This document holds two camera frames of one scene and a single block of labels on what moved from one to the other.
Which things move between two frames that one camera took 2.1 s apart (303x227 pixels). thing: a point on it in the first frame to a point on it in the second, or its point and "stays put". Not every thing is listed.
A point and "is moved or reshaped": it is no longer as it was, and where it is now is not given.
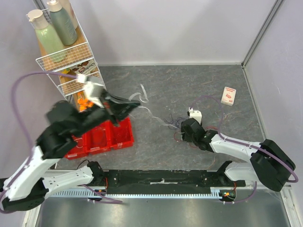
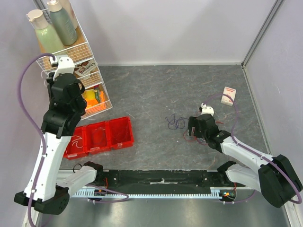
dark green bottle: [62, 23] stays put
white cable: [143, 98] to [42, 76]
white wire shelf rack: [63, 51] stays put
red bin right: [120, 136] stays put
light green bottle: [49, 40] stays put
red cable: [207, 127] is moved or reshaped
